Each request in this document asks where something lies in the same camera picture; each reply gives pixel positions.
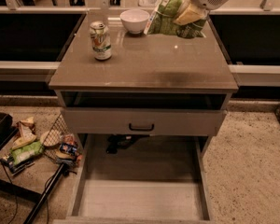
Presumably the green jalapeno chip bag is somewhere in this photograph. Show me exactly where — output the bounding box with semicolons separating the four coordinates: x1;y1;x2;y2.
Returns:
144;0;206;39

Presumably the grey drawer cabinet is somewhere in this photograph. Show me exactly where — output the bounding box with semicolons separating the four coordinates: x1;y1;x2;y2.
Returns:
48;9;239;142

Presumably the closed grey top drawer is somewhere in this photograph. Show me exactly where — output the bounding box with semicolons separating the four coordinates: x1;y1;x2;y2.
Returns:
61;107;227;136

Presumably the open grey middle drawer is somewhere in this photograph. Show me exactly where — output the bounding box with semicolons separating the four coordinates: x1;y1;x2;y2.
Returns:
53;134;216;224

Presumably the white orange snack bag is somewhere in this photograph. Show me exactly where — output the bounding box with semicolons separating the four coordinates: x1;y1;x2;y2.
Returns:
12;117;36;150

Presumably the light green snack bag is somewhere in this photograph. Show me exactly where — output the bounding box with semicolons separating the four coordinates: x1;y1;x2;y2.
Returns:
10;141;44;165

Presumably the white ceramic bowl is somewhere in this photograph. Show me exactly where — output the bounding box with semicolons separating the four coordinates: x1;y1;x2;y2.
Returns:
119;9;149;34

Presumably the green and white soda can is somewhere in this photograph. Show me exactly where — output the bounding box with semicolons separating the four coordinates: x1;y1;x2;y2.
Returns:
90;21;112;61

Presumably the black object under cabinet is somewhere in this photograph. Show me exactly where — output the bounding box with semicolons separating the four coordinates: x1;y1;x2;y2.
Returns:
105;134;147;154

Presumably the blue snack packet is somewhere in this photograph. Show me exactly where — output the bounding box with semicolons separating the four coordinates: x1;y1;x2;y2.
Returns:
59;143;77;156

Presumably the round tan snack lid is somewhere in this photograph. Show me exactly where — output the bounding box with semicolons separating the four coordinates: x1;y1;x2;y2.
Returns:
40;130;61;147

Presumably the black drawer handle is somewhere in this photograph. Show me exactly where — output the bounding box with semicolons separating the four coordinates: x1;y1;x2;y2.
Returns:
128;123;155;132

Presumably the wire mesh basket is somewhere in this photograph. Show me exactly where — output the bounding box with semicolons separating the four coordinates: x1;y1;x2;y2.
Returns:
40;115;81;167

